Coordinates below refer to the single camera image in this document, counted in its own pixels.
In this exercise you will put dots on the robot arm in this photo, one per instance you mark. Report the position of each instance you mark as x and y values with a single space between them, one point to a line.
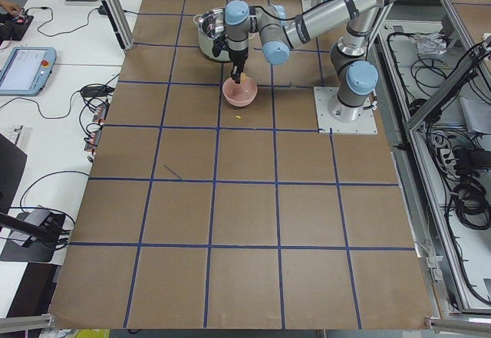
280 35

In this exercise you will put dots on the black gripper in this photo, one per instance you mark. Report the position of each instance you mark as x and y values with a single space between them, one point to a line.
238 57

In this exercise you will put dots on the black camera stand base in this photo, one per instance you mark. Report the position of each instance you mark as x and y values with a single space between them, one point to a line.
34 237

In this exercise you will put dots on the black laptop power brick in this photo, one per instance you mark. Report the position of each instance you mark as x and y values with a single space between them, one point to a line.
96 90

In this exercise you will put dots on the aluminium frame post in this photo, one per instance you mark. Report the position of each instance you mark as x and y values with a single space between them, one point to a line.
119 23

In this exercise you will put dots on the pale green electric pot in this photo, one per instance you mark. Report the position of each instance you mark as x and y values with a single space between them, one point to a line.
211 31

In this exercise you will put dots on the pink bowl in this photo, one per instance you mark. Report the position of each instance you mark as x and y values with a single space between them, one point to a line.
242 94

